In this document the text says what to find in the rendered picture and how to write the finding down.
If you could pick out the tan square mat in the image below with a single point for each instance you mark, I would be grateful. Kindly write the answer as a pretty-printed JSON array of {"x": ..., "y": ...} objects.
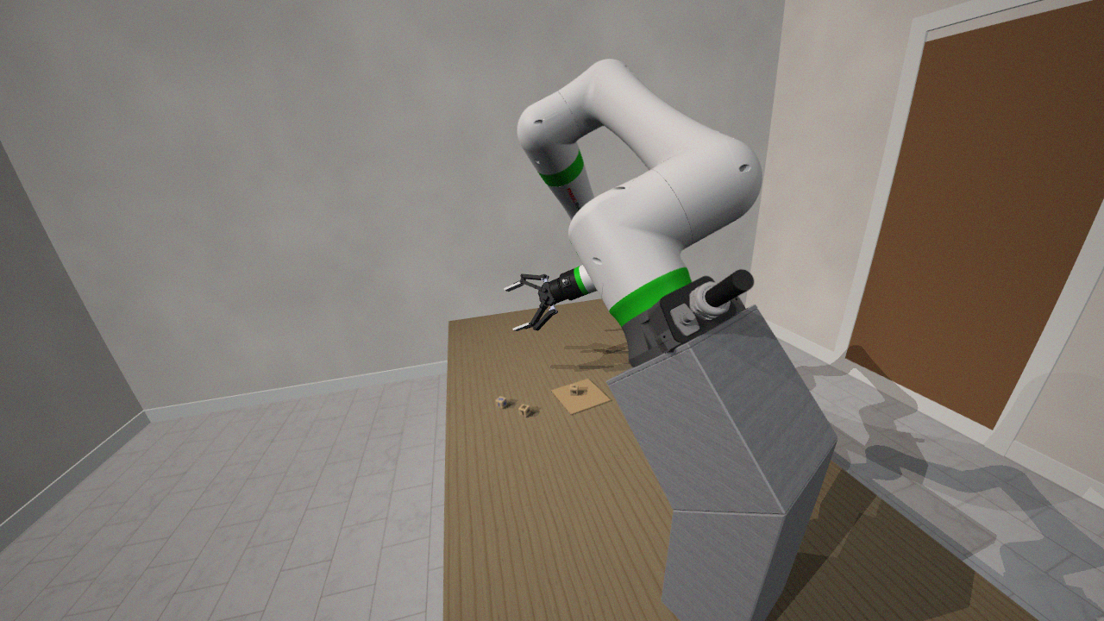
[{"x": 589, "y": 396}]

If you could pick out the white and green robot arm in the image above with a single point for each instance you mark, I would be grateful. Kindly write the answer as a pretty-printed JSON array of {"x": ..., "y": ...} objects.
[{"x": 629, "y": 239}]

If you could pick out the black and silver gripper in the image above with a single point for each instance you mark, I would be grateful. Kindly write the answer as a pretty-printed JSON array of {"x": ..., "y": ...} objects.
[{"x": 545, "y": 298}]

